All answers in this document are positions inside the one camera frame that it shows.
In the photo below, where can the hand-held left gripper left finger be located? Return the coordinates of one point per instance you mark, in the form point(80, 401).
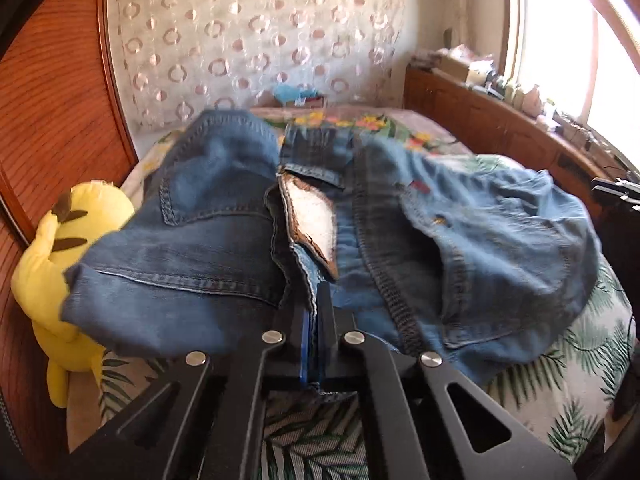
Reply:
point(306, 350)

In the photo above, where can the floral blanket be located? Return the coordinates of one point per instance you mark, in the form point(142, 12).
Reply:
point(380, 122)

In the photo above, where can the row of bottles and boxes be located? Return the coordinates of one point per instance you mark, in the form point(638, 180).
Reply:
point(500, 85)

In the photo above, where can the black box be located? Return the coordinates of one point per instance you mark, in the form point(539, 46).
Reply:
point(622, 250)

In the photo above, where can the light blue denim pants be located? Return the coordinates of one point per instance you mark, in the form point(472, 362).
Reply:
point(450, 240)

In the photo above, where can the yellow plush toy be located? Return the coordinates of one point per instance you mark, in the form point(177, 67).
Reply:
point(40, 270)

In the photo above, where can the bright window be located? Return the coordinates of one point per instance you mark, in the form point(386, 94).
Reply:
point(550, 35)

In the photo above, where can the circle pattern curtain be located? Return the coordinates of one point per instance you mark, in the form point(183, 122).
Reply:
point(250, 35)

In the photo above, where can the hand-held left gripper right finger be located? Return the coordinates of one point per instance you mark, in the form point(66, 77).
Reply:
point(327, 350)

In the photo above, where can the blue plush toy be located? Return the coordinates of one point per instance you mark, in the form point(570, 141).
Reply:
point(295, 95)

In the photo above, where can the dark blue denim pants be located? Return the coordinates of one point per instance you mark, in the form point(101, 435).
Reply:
point(200, 240)

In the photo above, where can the wooden window cabinet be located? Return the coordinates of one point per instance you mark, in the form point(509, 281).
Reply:
point(480, 115)

